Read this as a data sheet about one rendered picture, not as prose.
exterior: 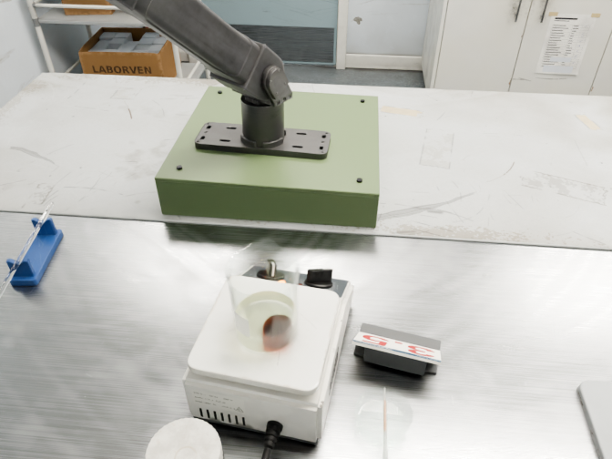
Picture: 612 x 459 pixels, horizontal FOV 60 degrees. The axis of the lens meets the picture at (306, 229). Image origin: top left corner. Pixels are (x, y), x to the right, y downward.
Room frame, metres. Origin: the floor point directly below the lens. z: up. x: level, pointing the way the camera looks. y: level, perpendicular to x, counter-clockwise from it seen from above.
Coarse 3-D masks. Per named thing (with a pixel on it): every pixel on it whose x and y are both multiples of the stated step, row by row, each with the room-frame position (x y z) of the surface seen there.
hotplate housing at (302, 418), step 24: (336, 336) 0.33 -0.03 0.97; (336, 360) 0.32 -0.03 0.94; (192, 384) 0.28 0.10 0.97; (216, 384) 0.27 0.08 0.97; (240, 384) 0.27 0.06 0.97; (192, 408) 0.28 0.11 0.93; (216, 408) 0.27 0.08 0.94; (240, 408) 0.26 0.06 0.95; (264, 408) 0.26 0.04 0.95; (288, 408) 0.26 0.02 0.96; (312, 408) 0.25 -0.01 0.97; (264, 432) 0.26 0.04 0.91; (288, 432) 0.26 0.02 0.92; (312, 432) 0.25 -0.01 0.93
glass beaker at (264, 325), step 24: (264, 240) 0.36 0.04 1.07; (240, 264) 0.34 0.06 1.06; (264, 264) 0.35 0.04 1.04; (288, 264) 0.34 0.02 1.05; (240, 288) 0.34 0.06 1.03; (264, 288) 0.35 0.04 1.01; (288, 288) 0.30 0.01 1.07; (240, 312) 0.30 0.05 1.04; (264, 312) 0.29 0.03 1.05; (288, 312) 0.30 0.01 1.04; (240, 336) 0.30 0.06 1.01; (264, 336) 0.29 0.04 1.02; (288, 336) 0.30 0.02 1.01
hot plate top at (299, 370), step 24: (312, 288) 0.37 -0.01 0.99; (216, 312) 0.34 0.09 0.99; (312, 312) 0.34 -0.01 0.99; (336, 312) 0.34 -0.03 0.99; (216, 336) 0.31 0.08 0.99; (312, 336) 0.31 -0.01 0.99; (192, 360) 0.29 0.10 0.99; (216, 360) 0.29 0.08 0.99; (240, 360) 0.29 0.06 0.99; (264, 360) 0.29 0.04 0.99; (288, 360) 0.29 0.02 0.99; (312, 360) 0.29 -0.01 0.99; (264, 384) 0.26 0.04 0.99; (288, 384) 0.26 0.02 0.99; (312, 384) 0.26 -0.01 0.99
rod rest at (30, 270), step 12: (48, 228) 0.55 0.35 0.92; (36, 240) 0.54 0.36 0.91; (48, 240) 0.54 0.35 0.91; (60, 240) 0.55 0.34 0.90; (36, 252) 0.51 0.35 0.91; (48, 252) 0.51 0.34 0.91; (12, 264) 0.47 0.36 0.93; (24, 264) 0.47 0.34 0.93; (36, 264) 0.49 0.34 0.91; (24, 276) 0.47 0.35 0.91; (36, 276) 0.47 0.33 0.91
